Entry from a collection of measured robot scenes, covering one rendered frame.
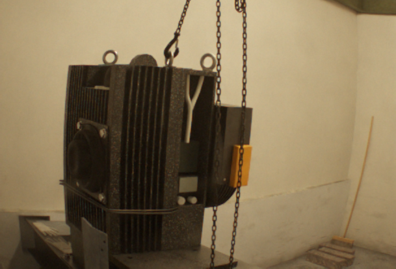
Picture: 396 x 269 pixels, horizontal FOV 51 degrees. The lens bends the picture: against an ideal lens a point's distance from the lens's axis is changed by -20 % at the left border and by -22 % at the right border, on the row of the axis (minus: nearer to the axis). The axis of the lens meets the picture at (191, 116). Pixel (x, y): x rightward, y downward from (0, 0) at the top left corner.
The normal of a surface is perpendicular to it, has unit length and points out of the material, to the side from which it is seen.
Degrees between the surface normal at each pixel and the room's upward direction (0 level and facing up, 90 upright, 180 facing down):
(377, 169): 90
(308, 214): 90
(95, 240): 90
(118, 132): 90
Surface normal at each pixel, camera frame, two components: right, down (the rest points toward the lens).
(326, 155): 0.59, 0.11
